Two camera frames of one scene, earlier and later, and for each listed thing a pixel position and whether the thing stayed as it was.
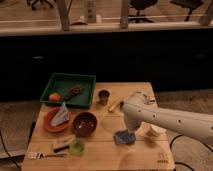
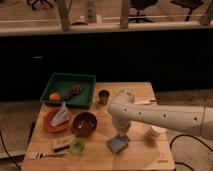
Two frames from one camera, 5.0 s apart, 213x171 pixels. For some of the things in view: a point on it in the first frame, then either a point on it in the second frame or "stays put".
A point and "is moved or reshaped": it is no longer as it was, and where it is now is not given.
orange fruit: (54, 97) stays put
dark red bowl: (85, 124) stays put
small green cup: (77, 147) stays put
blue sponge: (123, 137) is moved or reshaped
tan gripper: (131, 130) → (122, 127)
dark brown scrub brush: (74, 90) stays put
